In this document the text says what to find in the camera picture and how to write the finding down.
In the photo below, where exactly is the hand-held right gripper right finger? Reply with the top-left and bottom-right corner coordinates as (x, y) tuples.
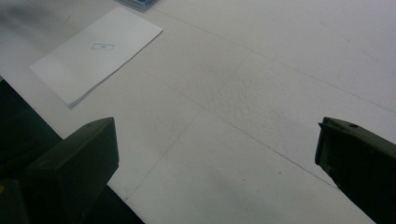
(314, 116), (396, 224)

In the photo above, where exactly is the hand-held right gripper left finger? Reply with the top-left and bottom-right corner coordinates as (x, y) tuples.
(18, 117), (120, 224)

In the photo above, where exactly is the white paper sheet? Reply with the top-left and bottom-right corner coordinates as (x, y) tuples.
(29, 6), (164, 109)

